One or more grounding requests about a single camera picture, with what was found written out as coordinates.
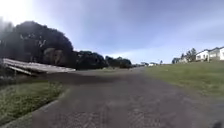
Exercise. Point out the grey asphalt path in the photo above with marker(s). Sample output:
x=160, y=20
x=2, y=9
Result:
x=123, y=100

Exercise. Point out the row of dark trees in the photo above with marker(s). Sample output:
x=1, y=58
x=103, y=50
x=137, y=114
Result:
x=43, y=46

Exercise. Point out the wooden boardwalk bridge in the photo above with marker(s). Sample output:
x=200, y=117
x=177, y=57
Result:
x=36, y=66

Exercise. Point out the grassy slope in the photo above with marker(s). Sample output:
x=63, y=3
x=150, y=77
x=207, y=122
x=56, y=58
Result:
x=193, y=75

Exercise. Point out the grass verge with kerb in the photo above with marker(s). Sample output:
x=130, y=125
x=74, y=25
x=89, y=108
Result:
x=23, y=96

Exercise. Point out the row of houses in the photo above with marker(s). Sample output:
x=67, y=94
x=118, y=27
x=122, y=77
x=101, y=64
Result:
x=208, y=54

